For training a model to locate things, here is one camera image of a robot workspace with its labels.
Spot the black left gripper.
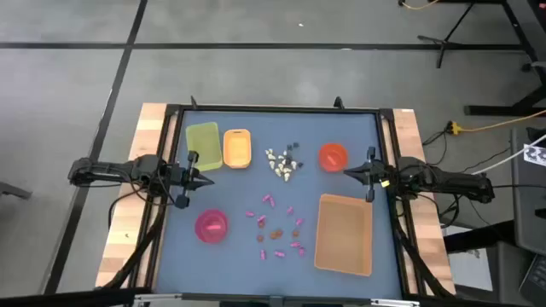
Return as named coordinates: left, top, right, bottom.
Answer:
left=169, top=150, right=216, bottom=210

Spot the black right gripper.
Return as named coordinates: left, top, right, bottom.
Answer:
left=343, top=146, right=392, bottom=204

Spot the green translucent plastic bin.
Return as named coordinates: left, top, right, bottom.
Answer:
left=184, top=121, right=224, bottom=172

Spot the pink round plastic bowl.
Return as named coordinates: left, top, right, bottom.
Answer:
left=194, top=208, right=230, bottom=245

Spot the orange round plastic bowl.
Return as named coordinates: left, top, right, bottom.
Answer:
left=317, top=142, right=350, bottom=174

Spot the small yellow-orange plastic bin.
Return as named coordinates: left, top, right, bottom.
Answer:
left=222, top=128, right=253, bottom=170

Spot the large orange plastic bin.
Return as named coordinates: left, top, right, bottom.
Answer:
left=313, top=193, right=374, bottom=277

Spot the white box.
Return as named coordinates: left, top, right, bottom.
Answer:
left=443, top=225, right=495, bottom=293

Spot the black tripod stand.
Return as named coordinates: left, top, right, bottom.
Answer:
left=416, top=2, right=478, bottom=69

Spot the grey cabinet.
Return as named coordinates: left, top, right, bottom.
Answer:
left=509, top=125, right=546, bottom=257

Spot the white printed tag paper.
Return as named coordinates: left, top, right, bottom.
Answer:
left=523, top=143, right=546, bottom=167

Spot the black metal beam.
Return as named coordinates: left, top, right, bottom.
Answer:
left=0, top=287, right=142, bottom=307

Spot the grey floor object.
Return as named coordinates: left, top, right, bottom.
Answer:
left=0, top=181, right=33, bottom=200

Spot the black keyboard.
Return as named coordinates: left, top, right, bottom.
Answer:
left=518, top=253, right=546, bottom=307

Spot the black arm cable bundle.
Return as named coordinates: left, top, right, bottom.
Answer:
left=96, top=200, right=171, bottom=291
left=392, top=208, right=456, bottom=298

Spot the black aluminium table frame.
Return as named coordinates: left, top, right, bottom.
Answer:
left=130, top=96, right=453, bottom=307

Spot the silver frame bracket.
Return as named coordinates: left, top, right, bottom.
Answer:
left=369, top=298, right=421, bottom=307
left=134, top=292, right=184, bottom=302

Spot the white cable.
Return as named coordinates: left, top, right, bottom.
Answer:
left=471, top=134, right=546, bottom=176

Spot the black desk frame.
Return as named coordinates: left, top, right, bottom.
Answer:
left=463, top=0, right=546, bottom=117

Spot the orange extension cable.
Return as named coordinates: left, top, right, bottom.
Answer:
left=461, top=108, right=546, bottom=132

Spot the black floor cable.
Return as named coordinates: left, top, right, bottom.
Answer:
left=492, top=182, right=546, bottom=191

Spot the yellow floor cable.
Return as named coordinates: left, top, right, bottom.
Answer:
left=398, top=0, right=440, bottom=11

